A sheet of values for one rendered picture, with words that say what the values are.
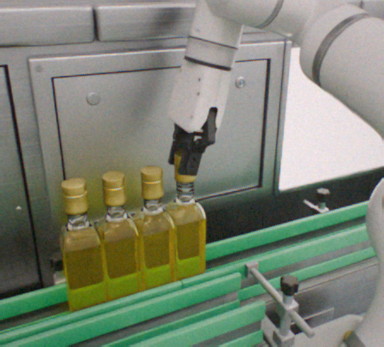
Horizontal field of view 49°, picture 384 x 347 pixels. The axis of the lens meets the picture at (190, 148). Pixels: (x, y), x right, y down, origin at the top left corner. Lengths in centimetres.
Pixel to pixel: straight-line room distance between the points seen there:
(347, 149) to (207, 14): 57
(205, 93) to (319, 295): 50
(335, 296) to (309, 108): 39
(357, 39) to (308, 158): 59
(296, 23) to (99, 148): 39
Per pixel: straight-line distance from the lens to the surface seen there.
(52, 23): 70
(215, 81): 60
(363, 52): 41
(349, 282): 96
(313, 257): 88
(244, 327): 72
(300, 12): 58
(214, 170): 86
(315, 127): 96
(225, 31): 60
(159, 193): 65
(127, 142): 76
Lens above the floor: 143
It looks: 22 degrees down
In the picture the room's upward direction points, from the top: straight up
